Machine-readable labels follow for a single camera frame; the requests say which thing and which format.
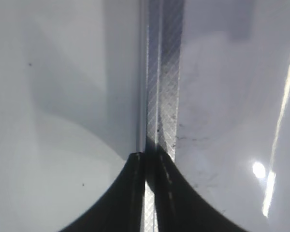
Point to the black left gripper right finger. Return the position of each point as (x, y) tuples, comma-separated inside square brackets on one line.
[(179, 207)]

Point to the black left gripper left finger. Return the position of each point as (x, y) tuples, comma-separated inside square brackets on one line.
[(119, 209)]

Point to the white framed whiteboard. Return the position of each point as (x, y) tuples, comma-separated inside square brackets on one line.
[(218, 103)]

